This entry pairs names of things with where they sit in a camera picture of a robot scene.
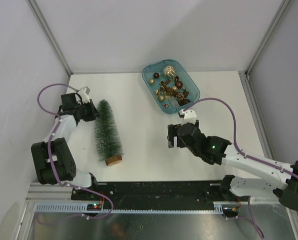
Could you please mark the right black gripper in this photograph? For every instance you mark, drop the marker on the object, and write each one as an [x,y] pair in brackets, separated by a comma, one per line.
[171,131]

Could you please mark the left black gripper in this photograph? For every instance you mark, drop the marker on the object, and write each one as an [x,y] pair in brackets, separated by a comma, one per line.
[94,113]

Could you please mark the teal plastic tray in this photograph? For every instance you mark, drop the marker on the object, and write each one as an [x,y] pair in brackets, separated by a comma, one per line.
[164,90]

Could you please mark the small green christmas tree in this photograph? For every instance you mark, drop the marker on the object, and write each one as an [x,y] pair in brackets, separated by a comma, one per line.
[108,143]

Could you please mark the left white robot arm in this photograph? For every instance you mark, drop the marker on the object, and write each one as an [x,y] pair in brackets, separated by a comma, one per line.
[52,158]

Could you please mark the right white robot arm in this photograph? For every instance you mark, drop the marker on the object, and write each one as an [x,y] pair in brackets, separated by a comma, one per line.
[273,178]

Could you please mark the frosted pine cone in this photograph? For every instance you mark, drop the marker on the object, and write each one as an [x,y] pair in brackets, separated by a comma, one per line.
[179,96]

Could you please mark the brown matte bauble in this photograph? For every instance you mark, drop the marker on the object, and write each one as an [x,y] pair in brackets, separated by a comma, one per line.
[178,84]

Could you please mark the small gold bauble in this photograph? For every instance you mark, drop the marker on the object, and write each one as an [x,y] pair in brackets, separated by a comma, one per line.
[151,81]

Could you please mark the small dark red bauble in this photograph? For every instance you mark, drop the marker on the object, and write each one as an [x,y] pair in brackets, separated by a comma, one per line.
[155,75]

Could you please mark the large silver gold bauble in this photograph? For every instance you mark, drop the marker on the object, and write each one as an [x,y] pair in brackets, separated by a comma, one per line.
[169,71]

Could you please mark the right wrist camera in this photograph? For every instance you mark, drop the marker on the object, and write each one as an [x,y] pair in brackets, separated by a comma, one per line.
[188,116]

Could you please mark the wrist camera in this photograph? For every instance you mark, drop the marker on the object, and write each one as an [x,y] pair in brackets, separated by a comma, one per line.
[188,116]
[84,93]

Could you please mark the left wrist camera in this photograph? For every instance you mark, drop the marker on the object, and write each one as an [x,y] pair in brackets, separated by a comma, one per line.
[84,93]

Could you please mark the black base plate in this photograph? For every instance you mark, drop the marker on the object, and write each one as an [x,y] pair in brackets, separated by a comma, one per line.
[163,195]

